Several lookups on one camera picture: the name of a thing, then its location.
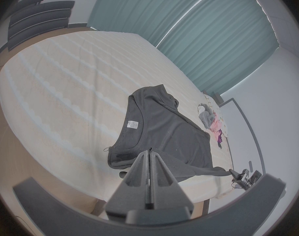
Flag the bed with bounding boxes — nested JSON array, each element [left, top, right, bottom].
[[0, 31, 266, 206]]

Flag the black T-shirt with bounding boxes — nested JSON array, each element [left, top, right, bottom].
[[107, 84, 235, 182]]

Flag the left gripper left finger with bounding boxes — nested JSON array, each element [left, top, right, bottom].
[[105, 149, 150, 222]]

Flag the grey garment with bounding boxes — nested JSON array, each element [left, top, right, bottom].
[[199, 105, 217, 130]]

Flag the black chest of drawers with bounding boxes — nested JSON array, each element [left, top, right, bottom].
[[7, 0, 75, 52]]

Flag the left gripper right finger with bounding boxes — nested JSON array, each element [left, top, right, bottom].
[[149, 148, 195, 222]]

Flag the white printed pillow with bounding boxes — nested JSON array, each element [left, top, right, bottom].
[[203, 94, 230, 138]]

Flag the grey bedside table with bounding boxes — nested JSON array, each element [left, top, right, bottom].
[[204, 90, 222, 103]]

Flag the pink garment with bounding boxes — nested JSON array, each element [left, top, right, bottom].
[[209, 113, 222, 142]]

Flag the white garment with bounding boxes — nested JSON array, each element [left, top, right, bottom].
[[197, 103, 209, 115]]

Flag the blue-green curtain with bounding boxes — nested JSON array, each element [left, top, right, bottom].
[[156, 0, 280, 96], [87, 0, 224, 46]]

